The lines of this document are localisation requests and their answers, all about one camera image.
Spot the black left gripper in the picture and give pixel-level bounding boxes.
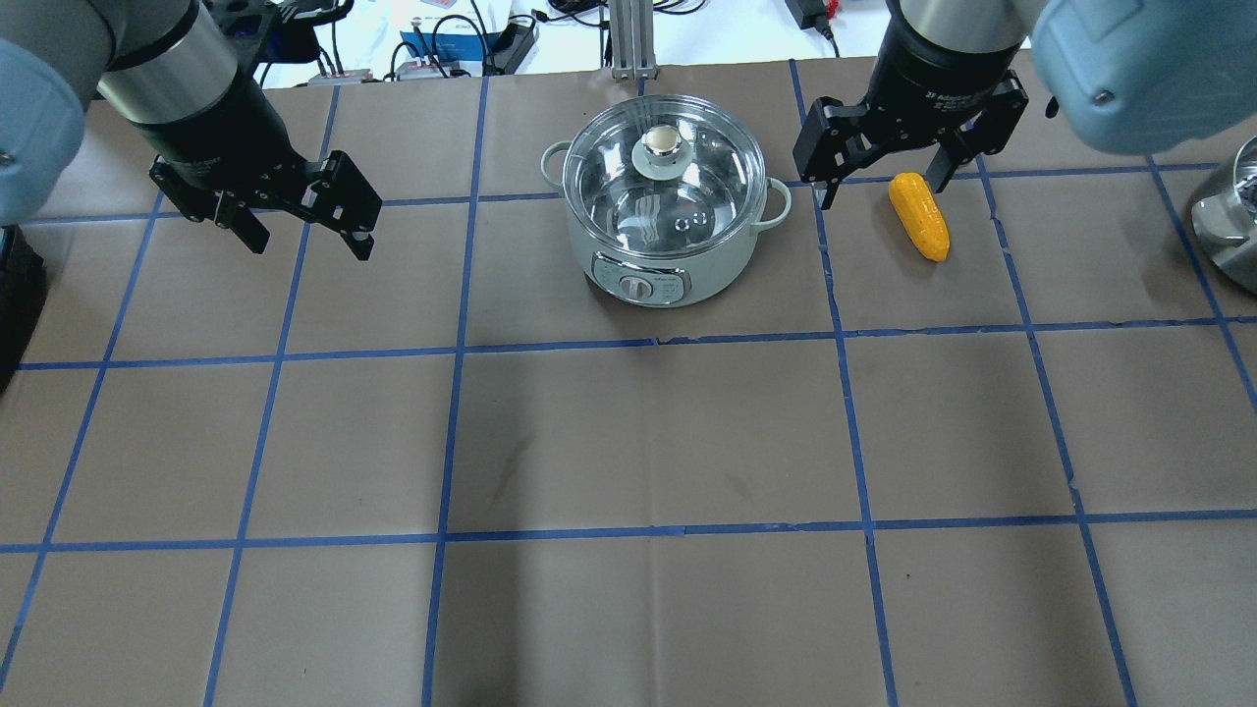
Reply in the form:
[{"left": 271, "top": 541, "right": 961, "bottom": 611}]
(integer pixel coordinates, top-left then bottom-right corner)
[{"left": 132, "top": 91, "right": 383, "bottom": 260}]

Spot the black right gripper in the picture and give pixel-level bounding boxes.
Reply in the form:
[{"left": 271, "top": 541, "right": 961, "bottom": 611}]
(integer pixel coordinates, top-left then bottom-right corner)
[{"left": 792, "top": 20, "right": 1028, "bottom": 211}]

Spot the yellow corn cob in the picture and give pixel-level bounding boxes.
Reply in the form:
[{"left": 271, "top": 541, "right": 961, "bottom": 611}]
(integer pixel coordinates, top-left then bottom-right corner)
[{"left": 889, "top": 174, "right": 952, "bottom": 263}]

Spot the glass pot lid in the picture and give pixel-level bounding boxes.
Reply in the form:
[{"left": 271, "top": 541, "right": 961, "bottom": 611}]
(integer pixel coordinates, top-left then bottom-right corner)
[{"left": 543, "top": 94, "right": 771, "bottom": 259}]

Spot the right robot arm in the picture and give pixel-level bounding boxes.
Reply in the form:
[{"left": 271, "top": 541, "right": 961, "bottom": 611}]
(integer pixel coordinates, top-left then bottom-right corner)
[{"left": 792, "top": 1, "right": 1256, "bottom": 208}]

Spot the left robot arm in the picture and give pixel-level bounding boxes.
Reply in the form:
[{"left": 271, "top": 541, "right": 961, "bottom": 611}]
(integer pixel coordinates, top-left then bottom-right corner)
[{"left": 1, "top": 1, "right": 383, "bottom": 260}]

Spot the black power adapter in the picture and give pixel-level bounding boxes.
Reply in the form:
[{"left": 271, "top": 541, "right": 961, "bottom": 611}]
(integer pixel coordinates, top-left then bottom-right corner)
[{"left": 783, "top": 0, "right": 837, "bottom": 39}]

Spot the blue white box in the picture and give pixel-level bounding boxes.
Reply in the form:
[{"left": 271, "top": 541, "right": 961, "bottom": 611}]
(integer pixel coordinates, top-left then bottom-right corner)
[{"left": 400, "top": 13, "right": 509, "bottom": 75}]

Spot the black object at left edge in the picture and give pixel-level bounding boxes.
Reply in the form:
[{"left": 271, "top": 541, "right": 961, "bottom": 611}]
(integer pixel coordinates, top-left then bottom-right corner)
[{"left": 1, "top": 226, "right": 48, "bottom": 394}]

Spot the silver metal appliance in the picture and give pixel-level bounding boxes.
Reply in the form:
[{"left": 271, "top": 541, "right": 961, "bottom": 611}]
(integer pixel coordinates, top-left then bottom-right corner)
[{"left": 1189, "top": 137, "right": 1256, "bottom": 294}]

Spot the aluminium frame post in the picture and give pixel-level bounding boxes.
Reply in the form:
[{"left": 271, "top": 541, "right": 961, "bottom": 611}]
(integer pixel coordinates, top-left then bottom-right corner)
[{"left": 607, "top": 0, "right": 659, "bottom": 82}]

